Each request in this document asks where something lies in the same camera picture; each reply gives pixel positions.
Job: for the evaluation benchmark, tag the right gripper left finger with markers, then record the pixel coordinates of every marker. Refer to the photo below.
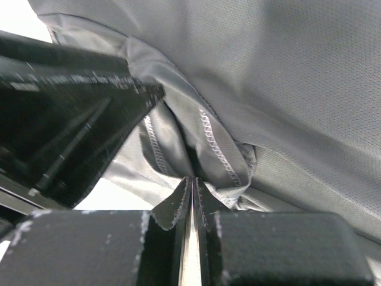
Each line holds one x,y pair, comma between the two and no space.
103,247

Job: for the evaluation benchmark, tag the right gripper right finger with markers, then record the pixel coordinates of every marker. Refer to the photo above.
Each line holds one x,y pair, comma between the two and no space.
277,248

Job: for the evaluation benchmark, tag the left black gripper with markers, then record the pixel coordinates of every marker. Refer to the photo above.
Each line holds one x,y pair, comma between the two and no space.
65,113

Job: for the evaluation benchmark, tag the dark grey t-shirt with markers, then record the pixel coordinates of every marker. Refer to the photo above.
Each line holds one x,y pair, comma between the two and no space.
275,105

